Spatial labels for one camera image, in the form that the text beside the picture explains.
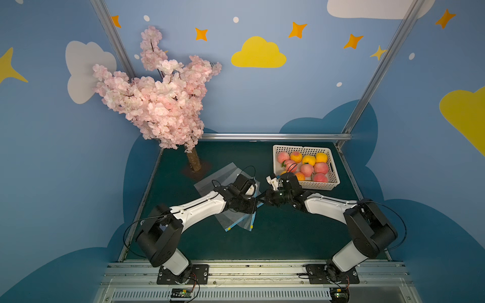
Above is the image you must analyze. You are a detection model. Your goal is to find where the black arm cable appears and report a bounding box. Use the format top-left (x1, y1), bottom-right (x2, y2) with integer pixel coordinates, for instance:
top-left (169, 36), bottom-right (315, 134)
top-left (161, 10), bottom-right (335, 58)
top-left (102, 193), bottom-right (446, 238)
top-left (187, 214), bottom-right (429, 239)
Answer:
top-left (374, 200), bottom-right (408, 251)
top-left (122, 213), bottom-right (167, 260)

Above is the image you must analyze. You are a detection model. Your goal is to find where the aluminium frame post right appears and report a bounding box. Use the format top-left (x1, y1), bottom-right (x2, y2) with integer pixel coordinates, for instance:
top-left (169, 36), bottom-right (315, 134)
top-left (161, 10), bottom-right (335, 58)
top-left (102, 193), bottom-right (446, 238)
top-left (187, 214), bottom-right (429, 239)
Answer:
top-left (335, 0), bottom-right (425, 151)

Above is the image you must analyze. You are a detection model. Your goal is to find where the clear zip-top bag blue zipper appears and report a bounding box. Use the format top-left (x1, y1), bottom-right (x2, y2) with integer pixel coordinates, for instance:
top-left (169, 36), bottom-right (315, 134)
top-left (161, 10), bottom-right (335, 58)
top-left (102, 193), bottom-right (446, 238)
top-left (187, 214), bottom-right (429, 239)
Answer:
top-left (215, 178), bottom-right (260, 232)

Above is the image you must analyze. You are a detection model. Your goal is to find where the yellow peach back right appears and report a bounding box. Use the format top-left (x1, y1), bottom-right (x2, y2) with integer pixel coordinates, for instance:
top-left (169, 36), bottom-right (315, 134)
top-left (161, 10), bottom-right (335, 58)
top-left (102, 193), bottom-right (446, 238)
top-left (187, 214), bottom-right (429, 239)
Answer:
top-left (315, 152), bottom-right (328, 163)

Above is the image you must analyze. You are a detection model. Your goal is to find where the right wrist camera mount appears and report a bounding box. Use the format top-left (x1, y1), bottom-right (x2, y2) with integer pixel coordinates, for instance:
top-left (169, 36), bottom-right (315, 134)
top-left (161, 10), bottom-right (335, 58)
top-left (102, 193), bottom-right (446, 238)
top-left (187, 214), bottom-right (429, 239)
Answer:
top-left (266, 174), bottom-right (279, 191)

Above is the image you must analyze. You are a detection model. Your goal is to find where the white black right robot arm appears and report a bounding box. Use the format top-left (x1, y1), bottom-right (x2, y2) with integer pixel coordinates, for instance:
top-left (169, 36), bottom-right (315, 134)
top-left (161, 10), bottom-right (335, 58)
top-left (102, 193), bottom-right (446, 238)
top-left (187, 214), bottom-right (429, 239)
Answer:
top-left (264, 172), bottom-right (398, 276)

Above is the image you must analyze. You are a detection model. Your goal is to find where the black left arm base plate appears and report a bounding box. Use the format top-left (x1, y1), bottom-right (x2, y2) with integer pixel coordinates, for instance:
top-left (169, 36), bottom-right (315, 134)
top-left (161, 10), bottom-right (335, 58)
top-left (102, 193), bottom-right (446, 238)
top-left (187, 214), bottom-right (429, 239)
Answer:
top-left (156, 264), bottom-right (210, 285)

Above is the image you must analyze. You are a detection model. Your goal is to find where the white perforated plastic basket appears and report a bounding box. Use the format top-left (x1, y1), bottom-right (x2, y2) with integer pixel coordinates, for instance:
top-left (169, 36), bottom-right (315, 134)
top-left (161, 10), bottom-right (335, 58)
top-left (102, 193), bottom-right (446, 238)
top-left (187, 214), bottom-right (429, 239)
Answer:
top-left (273, 145), bottom-right (341, 191)

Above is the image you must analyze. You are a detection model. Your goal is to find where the aluminium frame post left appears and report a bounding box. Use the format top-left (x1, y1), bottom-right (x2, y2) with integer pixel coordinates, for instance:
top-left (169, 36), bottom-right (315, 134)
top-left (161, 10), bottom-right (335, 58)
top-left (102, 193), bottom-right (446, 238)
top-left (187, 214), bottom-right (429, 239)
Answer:
top-left (90, 0), bottom-right (136, 78)

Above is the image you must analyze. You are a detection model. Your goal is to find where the yellow peach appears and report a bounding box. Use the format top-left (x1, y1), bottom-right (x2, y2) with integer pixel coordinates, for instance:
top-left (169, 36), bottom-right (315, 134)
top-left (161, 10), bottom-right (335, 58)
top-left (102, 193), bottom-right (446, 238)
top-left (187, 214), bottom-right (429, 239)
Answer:
top-left (315, 152), bottom-right (328, 163)
top-left (301, 155), bottom-right (317, 166)

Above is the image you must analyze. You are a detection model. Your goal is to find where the orange wrinkled peach front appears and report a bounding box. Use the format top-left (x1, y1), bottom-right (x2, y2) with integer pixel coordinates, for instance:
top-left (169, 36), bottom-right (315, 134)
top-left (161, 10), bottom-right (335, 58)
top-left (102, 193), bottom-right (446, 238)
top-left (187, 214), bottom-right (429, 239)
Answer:
top-left (295, 172), bottom-right (306, 181)

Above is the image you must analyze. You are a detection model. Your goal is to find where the orange wrinkled peach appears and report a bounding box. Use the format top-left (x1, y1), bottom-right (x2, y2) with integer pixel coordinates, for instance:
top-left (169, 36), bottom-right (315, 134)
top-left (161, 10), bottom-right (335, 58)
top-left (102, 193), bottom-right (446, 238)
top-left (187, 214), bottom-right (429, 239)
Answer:
top-left (290, 151), bottom-right (303, 163)
top-left (295, 172), bottom-right (306, 181)

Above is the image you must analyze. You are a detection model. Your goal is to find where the aluminium frame post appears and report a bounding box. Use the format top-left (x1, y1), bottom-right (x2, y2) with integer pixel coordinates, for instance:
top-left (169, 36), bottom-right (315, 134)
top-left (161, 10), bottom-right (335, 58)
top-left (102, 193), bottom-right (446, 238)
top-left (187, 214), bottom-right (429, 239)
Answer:
top-left (90, 0), bottom-right (136, 78)
top-left (335, 0), bottom-right (425, 151)

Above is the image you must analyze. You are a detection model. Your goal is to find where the orange wrinkled peach back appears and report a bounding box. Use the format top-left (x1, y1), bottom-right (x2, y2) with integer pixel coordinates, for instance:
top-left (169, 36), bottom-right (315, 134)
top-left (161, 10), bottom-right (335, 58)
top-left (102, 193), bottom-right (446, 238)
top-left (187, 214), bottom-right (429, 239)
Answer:
top-left (290, 151), bottom-right (303, 163)

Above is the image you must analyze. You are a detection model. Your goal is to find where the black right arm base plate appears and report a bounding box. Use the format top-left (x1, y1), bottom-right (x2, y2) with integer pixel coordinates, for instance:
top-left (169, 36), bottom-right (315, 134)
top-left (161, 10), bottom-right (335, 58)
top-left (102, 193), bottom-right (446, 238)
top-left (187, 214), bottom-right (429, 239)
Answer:
top-left (304, 264), bottom-right (360, 285)

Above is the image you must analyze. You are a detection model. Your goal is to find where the aluminium frame rail back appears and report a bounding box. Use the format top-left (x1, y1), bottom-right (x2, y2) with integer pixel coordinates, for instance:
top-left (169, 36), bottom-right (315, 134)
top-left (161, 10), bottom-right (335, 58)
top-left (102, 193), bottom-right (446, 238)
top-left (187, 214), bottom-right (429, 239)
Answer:
top-left (201, 133), bottom-right (352, 142)

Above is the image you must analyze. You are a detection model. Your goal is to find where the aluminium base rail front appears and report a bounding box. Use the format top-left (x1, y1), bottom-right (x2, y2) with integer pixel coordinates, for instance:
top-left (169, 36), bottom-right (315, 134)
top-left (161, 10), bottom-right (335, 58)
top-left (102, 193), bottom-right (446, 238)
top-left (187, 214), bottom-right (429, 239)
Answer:
top-left (94, 260), bottom-right (422, 302)

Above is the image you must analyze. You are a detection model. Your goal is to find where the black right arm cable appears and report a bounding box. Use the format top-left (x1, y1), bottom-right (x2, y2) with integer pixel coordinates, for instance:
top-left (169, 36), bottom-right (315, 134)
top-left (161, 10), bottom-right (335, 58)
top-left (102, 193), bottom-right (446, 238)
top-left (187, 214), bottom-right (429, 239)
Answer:
top-left (374, 200), bottom-right (408, 251)

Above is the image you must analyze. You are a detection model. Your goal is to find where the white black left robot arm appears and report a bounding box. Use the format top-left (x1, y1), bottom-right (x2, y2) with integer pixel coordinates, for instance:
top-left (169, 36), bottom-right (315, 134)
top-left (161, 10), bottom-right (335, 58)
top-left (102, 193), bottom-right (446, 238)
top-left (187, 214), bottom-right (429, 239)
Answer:
top-left (135, 174), bottom-right (257, 283)

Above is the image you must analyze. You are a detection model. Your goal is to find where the pink peach with leaf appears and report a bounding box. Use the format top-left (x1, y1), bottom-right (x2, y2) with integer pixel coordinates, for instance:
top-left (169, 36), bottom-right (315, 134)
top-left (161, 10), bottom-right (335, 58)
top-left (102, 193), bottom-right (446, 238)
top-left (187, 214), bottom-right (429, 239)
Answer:
top-left (300, 164), bottom-right (314, 178)

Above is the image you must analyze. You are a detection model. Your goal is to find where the pink blossom artificial tree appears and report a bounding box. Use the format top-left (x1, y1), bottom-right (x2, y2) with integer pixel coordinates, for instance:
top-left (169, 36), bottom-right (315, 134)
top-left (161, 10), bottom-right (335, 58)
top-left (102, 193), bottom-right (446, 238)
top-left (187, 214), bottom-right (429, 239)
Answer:
top-left (93, 26), bottom-right (222, 172)

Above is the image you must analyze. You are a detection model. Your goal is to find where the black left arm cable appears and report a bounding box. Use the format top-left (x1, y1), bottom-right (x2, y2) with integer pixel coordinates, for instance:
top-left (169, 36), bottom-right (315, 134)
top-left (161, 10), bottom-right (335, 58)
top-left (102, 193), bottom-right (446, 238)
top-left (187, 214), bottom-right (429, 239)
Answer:
top-left (122, 213), bottom-right (167, 260)

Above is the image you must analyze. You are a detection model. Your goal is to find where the yellow peach back middle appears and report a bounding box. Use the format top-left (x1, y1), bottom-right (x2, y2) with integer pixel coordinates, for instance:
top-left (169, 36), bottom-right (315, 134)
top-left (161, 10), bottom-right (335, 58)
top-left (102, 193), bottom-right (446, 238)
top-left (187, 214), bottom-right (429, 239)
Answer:
top-left (301, 155), bottom-right (317, 166)

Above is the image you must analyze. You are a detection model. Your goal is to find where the left green circuit board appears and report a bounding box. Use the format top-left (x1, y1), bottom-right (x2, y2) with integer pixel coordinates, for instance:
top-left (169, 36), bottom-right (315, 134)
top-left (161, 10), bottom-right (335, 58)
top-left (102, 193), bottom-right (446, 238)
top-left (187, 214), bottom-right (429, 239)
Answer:
top-left (170, 289), bottom-right (193, 300)

